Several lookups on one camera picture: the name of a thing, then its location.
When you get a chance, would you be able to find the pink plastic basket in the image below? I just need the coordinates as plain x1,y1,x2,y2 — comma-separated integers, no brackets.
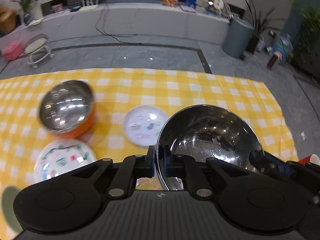
1,41,23,62

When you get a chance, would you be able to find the small white cartoon plate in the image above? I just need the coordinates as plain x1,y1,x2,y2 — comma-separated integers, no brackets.
123,105,169,147

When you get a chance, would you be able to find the orange steel bowl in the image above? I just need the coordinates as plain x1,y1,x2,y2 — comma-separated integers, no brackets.
39,80,95,139

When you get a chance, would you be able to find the blue water jug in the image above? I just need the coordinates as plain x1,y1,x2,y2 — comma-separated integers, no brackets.
272,34,293,65

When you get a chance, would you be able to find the tall potted green plant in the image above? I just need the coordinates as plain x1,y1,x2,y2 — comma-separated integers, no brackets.
245,0,275,54

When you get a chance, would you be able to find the white doodle-pattern plate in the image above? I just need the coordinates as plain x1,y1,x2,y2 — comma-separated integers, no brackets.
33,139,97,183

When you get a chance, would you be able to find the potted plant blue vase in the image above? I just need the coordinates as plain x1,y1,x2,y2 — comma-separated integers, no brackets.
11,0,38,26

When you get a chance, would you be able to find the black power cable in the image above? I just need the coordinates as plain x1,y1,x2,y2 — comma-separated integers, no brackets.
94,4,148,45

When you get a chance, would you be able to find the blue steel bowl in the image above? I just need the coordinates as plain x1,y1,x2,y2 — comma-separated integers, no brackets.
156,105,263,190

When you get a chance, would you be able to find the golden brown vase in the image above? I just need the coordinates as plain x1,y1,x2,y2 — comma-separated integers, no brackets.
0,9,16,35

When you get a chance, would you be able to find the leafy plant on cabinet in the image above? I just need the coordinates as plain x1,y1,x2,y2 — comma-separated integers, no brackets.
293,7,319,62

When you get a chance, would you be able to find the red mug wooden handle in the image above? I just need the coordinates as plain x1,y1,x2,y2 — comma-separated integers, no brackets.
298,154,320,166

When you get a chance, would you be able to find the white router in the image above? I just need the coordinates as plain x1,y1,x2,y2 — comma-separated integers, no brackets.
79,0,99,11

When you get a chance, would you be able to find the white round stool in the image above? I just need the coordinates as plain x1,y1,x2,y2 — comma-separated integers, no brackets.
24,34,54,69

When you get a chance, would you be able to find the grey trash bin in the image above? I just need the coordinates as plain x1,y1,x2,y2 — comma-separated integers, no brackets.
222,17,255,59

